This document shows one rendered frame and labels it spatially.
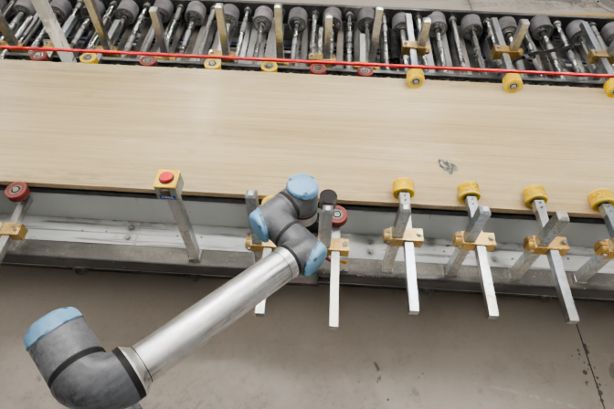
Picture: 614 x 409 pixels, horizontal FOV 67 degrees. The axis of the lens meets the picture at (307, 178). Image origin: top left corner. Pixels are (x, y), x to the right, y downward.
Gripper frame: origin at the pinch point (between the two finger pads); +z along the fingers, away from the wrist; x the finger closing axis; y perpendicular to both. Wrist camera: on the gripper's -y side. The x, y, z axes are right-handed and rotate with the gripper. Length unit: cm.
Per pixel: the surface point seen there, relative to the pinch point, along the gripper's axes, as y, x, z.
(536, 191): 88, 29, -1
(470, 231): 58, 6, -6
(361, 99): 24, 83, 7
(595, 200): 110, 28, 1
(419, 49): 53, 114, 1
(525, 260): 83, 6, 11
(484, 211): 60, 7, -18
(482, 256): 64, 1, 1
